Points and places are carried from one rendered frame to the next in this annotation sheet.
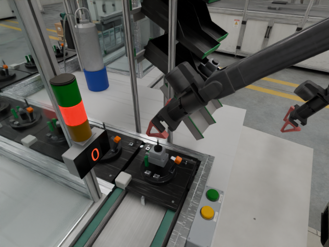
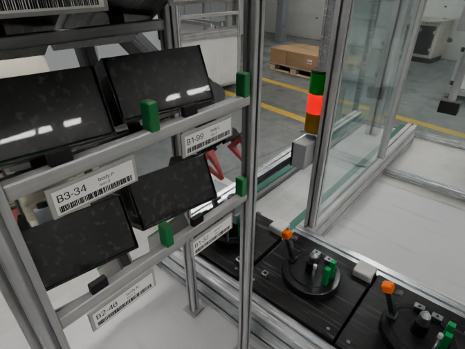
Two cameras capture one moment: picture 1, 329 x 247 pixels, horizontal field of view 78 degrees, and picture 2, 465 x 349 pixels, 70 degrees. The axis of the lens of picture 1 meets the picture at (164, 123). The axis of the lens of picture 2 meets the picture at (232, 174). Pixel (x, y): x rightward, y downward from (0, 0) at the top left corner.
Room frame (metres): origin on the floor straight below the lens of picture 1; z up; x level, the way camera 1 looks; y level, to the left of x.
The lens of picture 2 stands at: (1.21, 0.23, 1.61)
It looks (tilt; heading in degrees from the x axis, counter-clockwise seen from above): 31 degrees down; 196
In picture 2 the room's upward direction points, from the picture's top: straight up
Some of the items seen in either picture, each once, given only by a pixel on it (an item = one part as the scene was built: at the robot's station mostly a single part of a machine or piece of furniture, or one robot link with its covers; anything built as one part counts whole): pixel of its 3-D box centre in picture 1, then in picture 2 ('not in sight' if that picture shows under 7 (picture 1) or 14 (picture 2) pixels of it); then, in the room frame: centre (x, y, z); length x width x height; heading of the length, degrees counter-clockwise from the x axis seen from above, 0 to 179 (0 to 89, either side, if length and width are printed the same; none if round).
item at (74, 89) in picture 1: (66, 91); (320, 82); (0.38, 0.21, 1.38); 0.05 x 0.05 x 0.05
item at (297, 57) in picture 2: not in sight; (306, 60); (-5.45, -0.25, 0.20); 1.20 x 0.80 x 0.41; 58
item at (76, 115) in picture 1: (73, 111); (317, 102); (0.38, 0.21, 1.33); 0.05 x 0.05 x 0.05
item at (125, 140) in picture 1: (103, 143); (312, 264); (0.61, 0.25, 1.01); 0.24 x 0.24 x 0.13; 65
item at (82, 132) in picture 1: (79, 127); (315, 121); (0.38, 0.21, 1.28); 0.05 x 0.05 x 0.05
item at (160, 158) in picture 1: (155, 153); (235, 208); (0.51, 0.03, 1.06); 0.08 x 0.04 x 0.07; 66
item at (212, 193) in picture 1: (212, 195); not in sight; (0.40, -0.17, 0.96); 0.04 x 0.04 x 0.02
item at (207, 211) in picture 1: (207, 212); not in sight; (0.34, -0.14, 0.96); 0.04 x 0.04 x 0.02
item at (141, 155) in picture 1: (159, 171); (232, 234); (0.50, 0.02, 0.96); 0.24 x 0.24 x 0.02; 65
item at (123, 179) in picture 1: (123, 180); (279, 229); (0.46, 0.15, 0.97); 0.05 x 0.05 x 0.04; 65
